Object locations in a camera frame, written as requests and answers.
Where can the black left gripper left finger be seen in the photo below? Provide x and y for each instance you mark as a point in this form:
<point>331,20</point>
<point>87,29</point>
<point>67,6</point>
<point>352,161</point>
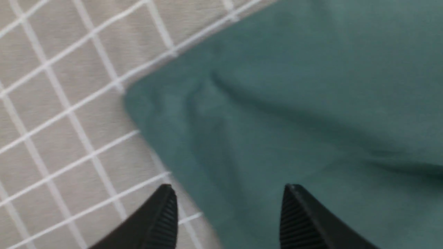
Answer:
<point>152,226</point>

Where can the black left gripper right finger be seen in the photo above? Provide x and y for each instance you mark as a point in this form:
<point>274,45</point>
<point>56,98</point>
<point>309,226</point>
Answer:
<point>305,223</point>

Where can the green long-sleeved shirt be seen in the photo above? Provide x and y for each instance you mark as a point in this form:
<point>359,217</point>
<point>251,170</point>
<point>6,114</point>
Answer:
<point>341,96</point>

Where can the grey checkered tablecloth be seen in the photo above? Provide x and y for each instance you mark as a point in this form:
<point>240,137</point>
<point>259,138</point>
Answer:
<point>73,166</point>

